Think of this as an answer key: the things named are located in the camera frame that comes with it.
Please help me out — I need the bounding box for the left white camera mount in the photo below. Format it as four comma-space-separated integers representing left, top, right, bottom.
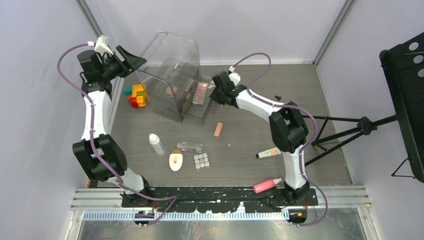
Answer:
87, 35, 114, 55

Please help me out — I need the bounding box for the white cylindrical bottle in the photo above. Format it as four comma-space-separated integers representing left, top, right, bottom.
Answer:
148, 133, 165, 155

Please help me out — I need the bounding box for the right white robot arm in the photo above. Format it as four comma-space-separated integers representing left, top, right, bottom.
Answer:
209, 71, 310, 205

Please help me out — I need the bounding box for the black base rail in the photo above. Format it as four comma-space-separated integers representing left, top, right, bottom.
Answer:
120, 186, 319, 215

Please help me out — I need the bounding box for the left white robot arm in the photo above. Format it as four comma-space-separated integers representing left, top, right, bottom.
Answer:
72, 45, 154, 207

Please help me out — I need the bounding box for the grey square sample palette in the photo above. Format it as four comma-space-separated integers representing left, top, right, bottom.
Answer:
193, 153, 211, 171

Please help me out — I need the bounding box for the black tripod stand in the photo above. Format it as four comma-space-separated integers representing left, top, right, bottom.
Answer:
305, 114, 398, 166

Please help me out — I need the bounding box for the pink spray bottle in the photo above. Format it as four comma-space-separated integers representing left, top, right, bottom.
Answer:
253, 178, 282, 194

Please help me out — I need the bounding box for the small printed cream tube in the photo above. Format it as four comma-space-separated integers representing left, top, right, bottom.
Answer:
255, 147, 282, 159

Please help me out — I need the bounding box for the white oval compact case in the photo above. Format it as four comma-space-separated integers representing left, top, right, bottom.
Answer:
168, 148, 184, 172

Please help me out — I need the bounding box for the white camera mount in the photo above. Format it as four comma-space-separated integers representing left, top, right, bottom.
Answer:
87, 35, 114, 55
228, 66, 241, 86

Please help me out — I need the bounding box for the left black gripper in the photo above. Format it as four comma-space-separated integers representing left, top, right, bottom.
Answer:
101, 46, 147, 81

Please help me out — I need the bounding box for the pink round powder puff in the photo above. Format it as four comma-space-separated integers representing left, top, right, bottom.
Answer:
165, 86, 179, 97

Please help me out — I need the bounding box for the clear acrylic drawer organizer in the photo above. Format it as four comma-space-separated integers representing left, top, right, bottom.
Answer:
136, 31, 200, 123

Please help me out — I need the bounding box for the black perforated panel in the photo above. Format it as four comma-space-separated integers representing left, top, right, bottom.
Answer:
379, 33, 424, 183

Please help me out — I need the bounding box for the clear small bottle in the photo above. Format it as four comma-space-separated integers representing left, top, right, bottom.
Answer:
176, 142, 203, 153

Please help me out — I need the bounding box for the colourful toy block stack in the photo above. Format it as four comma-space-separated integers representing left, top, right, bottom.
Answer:
123, 84, 147, 109

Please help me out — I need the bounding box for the eyeshadow palette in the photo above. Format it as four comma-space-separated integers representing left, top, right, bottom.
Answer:
192, 81, 209, 105

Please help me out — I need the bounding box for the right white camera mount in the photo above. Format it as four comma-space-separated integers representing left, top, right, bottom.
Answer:
228, 66, 241, 86

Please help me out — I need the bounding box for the peach concealer stick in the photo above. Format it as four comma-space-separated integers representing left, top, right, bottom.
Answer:
213, 122, 224, 137

